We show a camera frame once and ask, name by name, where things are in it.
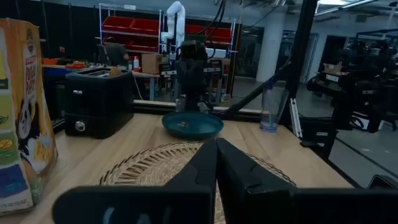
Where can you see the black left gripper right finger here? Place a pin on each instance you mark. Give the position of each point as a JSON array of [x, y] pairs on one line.
[[280, 205]]

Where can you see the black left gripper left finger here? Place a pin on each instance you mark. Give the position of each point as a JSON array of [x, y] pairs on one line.
[[140, 205]]

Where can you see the teal plate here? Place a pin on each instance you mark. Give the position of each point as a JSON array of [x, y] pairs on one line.
[[192, 126]]

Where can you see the brown toast slice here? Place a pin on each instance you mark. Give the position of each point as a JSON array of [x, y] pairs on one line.
[[115, 72]]

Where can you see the panda puffs cereal box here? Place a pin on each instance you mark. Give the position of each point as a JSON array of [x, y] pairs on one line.
[[25, 109]]

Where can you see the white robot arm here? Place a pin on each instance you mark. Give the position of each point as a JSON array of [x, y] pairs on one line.
[[175, 18]]

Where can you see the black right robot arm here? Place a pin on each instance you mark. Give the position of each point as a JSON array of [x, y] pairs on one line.
[[192, 99]]

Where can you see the white metal shelf rack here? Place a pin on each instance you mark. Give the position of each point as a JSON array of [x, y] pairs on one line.
[[161, 56]]

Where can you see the round woven placemat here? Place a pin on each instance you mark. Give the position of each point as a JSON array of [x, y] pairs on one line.
[[146, 168]]

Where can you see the brown cardboard box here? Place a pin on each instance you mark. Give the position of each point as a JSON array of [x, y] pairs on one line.
[[152, 63]]

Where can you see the red storage bin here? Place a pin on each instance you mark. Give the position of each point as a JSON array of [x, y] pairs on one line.
[[118, 23], [217, 33], [141, 44], [145, 26]]

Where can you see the white bottle red cap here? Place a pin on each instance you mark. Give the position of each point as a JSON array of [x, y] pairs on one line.
[[136, 64]]

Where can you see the person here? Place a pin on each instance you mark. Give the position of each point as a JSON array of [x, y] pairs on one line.
[[116, 53]]

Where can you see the white concrete column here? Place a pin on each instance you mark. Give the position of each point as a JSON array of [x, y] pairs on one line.
[[270, 46]]

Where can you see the black toaster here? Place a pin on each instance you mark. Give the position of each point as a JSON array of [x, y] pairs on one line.
[[99, 99]]

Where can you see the black robot workstation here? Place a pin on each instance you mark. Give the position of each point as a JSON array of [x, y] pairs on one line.
[[357, 87]]

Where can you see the white metal bracket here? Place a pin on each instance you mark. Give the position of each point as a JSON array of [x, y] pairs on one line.
[[295, 119]]

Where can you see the black aluminium rig frame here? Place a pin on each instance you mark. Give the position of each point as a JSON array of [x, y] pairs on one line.
[[300, 62]]

